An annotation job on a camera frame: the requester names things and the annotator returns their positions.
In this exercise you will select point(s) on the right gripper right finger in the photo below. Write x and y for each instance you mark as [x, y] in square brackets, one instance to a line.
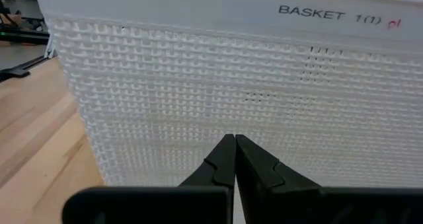
[297, 204]

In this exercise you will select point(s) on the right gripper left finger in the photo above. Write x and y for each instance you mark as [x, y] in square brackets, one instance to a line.
[205, 204]

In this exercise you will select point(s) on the white perforated plastic basket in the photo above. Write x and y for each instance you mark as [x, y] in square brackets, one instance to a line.
[198, 85]

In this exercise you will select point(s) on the black equipment with green light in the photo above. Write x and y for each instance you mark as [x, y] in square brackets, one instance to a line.
[23, 37]

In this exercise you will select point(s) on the black metal table frame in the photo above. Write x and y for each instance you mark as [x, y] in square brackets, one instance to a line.
[16, 72]

